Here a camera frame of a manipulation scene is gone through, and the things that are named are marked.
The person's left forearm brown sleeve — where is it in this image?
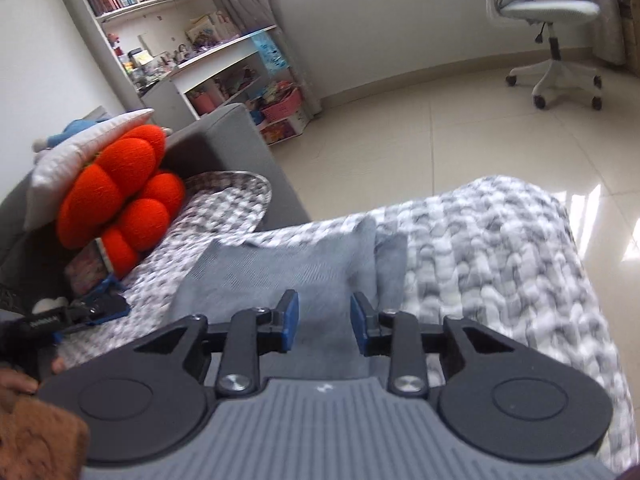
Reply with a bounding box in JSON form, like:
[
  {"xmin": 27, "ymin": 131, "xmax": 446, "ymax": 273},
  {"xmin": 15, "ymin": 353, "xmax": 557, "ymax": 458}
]
[{"xmin": 0, "ymin": 392, "xmax": 92, "ymax": 480}]

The grey patterned curtain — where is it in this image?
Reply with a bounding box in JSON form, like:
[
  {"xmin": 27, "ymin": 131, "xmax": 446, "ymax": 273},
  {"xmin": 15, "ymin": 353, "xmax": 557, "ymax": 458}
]
[{"xmin": 195, "ymin": 0, "xmax": 323, "ymax": 121}]

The white office chair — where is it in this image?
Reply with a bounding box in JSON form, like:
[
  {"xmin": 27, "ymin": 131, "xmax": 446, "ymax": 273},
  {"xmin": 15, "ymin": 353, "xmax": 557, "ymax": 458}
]
[{"xmin": 472, "ymin": 0, "xmax": 603, "ymax": 111}]

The person's left hand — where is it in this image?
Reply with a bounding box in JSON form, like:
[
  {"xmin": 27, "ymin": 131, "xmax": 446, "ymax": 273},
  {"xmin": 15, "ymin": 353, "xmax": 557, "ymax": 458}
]
[{"xmin": 0, "ymin": 357, "xmax": 66, "ymax": 397}]

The blue plush toy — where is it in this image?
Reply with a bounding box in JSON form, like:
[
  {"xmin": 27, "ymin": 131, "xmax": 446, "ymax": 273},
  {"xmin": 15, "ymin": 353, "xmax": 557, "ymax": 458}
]
[{"xmin": 32, "ymin": 117, "xmax": 118, "ymax": 166}]

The grey checkered quilted blanket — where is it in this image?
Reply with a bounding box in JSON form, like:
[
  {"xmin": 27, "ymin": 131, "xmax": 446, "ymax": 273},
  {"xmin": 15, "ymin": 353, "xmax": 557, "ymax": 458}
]
[{"xmin": 55, "ymin": 170, "xmax": 633, "ymax": 476}]

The orange pumpkin cushion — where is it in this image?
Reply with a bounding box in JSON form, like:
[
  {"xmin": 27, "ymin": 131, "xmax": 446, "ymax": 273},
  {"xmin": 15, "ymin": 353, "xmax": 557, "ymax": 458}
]
[{"xmin": 56, "ymin": 125, "xmax": 187, "ymax": 278}]

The blue phone stand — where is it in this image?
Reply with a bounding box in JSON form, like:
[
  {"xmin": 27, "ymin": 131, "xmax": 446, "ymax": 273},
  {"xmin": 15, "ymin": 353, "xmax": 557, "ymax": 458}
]
[{"xmin": 82, "ymin": 274, "xmax": 127, "ymax": 326}]

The pink storage basket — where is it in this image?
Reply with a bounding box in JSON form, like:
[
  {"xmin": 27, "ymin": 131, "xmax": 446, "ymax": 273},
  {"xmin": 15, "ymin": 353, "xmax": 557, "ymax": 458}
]
[{"xmin": 260, "ymin": 86, "xmax": 303, "ymax": 123}]

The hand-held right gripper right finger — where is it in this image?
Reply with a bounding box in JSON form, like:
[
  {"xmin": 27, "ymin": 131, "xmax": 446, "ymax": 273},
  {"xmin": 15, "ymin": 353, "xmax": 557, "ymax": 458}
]
[{"xmin": 350, "ymin": 291, "xmax": 523, "ymax": 398}]

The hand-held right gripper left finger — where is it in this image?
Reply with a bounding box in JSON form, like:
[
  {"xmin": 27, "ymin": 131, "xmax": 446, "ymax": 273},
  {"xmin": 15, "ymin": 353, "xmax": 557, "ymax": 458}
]
[{"xmin": 132, "ymin": 289, "xmax": 301, "ymax": 398}]

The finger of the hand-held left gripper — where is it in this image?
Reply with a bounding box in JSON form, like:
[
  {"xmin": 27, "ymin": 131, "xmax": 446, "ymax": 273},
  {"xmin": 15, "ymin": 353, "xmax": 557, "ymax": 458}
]
[{"xmin": 62, "ymin": 295, "xmax": 128, "ymax": 335}]

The white pillow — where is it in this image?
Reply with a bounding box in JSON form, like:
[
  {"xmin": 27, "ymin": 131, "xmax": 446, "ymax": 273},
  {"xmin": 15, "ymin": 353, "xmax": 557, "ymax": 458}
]
[{"xmin": 24, "ymin": 108, "xmax": 156, "ymax": 233}]

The dark grey sofa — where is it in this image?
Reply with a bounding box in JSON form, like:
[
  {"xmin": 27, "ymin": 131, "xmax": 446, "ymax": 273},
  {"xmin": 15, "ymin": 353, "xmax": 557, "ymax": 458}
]
[{"xmin": 0, "ymin": 102, "xmax": 313, "ymax": 311}]

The grey knit sweater with print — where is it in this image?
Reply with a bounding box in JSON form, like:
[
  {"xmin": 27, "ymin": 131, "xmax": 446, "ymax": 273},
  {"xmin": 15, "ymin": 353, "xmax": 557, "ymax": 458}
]
[{"xmin": 167, "ymin": 215, "xmax": 408, "ymax": 380}]

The white bookshelf unit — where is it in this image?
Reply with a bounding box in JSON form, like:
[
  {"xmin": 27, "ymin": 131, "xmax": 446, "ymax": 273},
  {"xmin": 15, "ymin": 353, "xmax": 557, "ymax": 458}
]
[{"xmin": 50, "ymin": 0, "xmax": 321, "ymax": 148}]

